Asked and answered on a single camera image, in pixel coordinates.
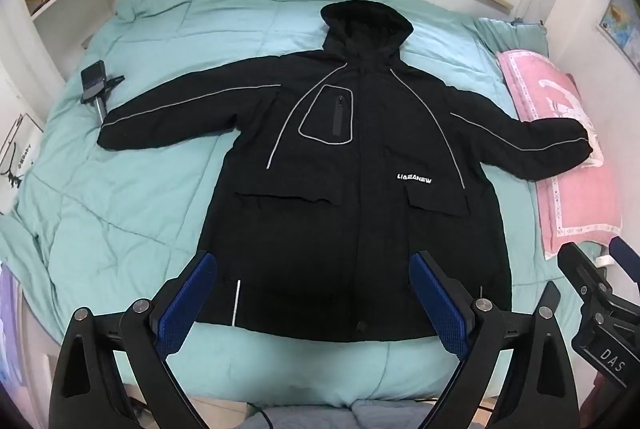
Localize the person's grey pants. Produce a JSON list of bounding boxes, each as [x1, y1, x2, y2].
[[244, 398, 443, 429]]

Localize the map wall poster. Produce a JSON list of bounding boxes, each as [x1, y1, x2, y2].
[[597, 0, 640, 70]]

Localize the purple cloth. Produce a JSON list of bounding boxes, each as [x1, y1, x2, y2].
[[0, 263, 27, 392]]

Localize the pink pillow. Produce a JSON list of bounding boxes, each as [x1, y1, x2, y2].
[[495, 50, 623, 260]]

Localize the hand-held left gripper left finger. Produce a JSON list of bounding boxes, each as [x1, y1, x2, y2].
[[50, 250, 218, 429]]

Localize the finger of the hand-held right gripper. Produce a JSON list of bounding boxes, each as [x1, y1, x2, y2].
[[607, 236, 640, 284], [556, 241, 615, 312]]

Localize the black phone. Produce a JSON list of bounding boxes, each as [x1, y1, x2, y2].
[[80, 60, 108, 104]]

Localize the teal quilt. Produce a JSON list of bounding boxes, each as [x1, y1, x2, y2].
[[0, 0, 608, 402]]

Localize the black wall decal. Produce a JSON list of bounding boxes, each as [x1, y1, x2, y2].
[[0, 111, 43, 216]]

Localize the teal striped cloth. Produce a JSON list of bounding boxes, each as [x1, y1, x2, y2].
[[472, 16, 549, 60]]

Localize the black hooded jacket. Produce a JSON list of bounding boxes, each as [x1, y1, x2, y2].
[[97, 0, 594, 344]]

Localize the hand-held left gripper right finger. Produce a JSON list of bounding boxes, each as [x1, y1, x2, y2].
[[409, 250, 581, 429]]

